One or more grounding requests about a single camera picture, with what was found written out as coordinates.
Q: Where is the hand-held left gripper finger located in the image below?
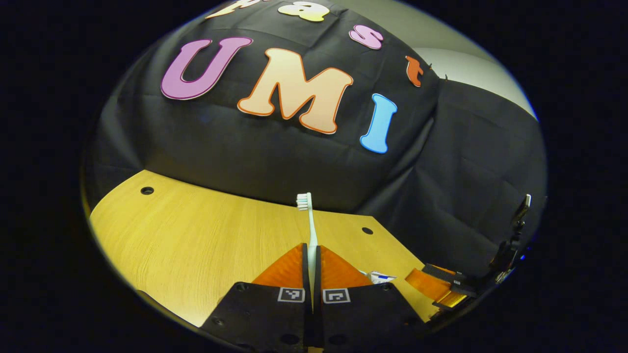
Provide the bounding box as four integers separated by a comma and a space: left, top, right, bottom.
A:
201, 243, 314, 351
314, 245, 428, 350

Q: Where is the white toothbrush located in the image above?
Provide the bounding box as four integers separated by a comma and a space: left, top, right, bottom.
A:
296, 192, 319, 310

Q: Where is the white toothpaste tube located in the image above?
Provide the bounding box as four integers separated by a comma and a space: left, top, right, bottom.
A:
365, 271, 397, 285

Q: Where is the wooden desktop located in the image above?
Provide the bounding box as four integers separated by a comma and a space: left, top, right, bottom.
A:
89, 170, 442, 328

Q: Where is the black backdrop cloth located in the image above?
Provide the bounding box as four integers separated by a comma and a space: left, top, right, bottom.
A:
82, 0, 548, 295

